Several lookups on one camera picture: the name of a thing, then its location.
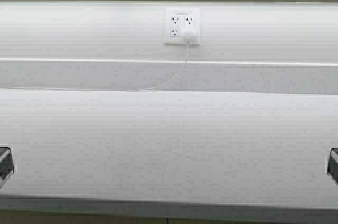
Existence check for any right robot base metal frame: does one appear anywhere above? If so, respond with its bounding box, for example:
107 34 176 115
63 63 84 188
327 148 338 184

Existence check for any left robot base metal frame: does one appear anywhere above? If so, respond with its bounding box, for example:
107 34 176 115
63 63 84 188
0 147 15 188

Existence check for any white plug adapter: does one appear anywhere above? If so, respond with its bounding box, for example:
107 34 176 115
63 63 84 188
182 29 198 43

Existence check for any white wall outlet plate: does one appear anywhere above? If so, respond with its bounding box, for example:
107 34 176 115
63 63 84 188
164 8 201 46

